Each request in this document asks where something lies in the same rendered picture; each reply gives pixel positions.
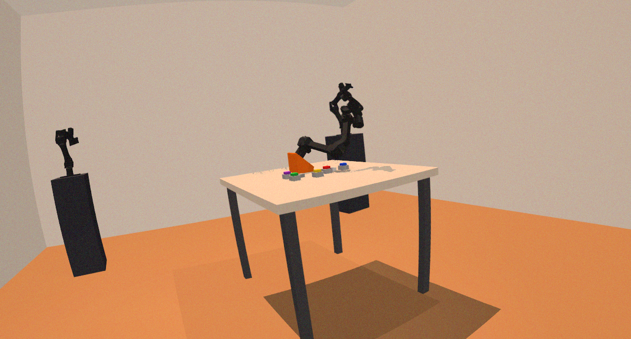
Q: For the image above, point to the yellow button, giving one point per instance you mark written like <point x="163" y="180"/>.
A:
<point x="317" y="173"/>

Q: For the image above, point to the green button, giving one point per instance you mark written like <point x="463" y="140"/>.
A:
<point x="294" y="176"/>

